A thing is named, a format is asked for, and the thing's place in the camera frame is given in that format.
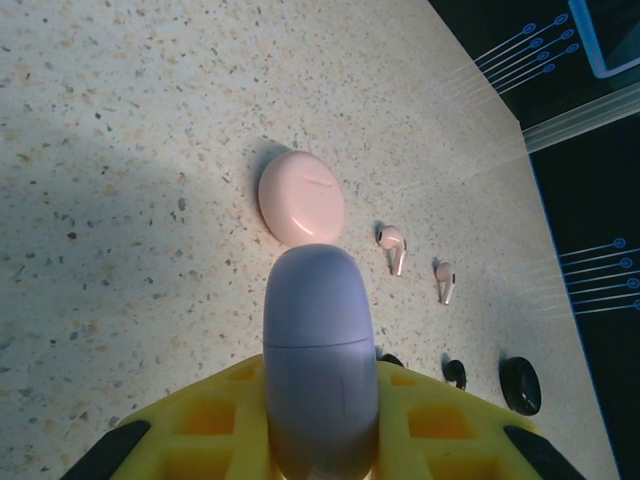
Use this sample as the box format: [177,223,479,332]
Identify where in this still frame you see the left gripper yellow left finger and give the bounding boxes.
[72,352,275,480]

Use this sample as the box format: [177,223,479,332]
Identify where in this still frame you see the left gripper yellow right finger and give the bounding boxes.
[373,360,587,480]

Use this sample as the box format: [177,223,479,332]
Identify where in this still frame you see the black wireless earbud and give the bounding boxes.
[442,358,469,392]

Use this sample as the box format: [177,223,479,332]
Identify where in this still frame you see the purple earbud charging case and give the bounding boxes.
[263,243,380,480]

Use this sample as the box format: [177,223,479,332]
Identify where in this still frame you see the black earbud charging case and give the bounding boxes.
[499,355,544,416]

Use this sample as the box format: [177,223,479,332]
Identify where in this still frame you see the silver screw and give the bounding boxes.
[433,260,459,306]

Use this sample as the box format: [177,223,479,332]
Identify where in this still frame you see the pink earbud charging case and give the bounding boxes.
[258,149,345,249]

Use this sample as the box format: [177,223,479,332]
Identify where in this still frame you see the aluminium corner post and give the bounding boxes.
[522,89,640,151]

